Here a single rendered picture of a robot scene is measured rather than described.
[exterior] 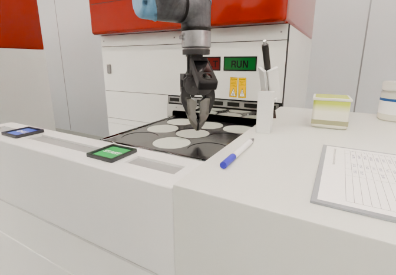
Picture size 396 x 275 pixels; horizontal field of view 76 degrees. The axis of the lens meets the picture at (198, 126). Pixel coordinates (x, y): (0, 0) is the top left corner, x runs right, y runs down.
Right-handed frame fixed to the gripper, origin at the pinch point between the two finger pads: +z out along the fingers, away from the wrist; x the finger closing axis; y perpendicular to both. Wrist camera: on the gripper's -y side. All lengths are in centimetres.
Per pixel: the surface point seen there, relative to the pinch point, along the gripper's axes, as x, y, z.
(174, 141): 6.6, 0.0, 3.8
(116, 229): 19.3, -30.4, 7.0
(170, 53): 2.3, 38.3, -20.2
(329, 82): -135, 114, 0
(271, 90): -11.3, -17.6, -11.3
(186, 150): 4.6, -7.8, 3.7
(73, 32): 94, 319, -54
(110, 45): 26, 60, -24
